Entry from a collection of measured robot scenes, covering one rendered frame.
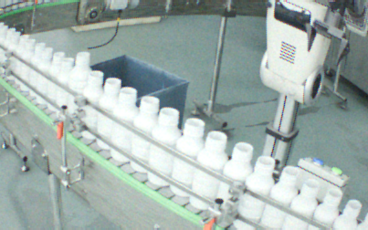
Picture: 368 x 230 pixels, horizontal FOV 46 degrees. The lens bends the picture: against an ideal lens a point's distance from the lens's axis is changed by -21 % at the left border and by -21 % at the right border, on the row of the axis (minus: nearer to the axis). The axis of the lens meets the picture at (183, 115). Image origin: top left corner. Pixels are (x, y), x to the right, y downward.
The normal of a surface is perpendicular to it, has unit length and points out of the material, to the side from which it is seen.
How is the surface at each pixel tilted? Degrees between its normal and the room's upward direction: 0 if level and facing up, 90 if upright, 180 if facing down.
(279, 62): 90
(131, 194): 90
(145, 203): 90
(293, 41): 90
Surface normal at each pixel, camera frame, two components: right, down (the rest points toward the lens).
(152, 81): -0.64, 0.26
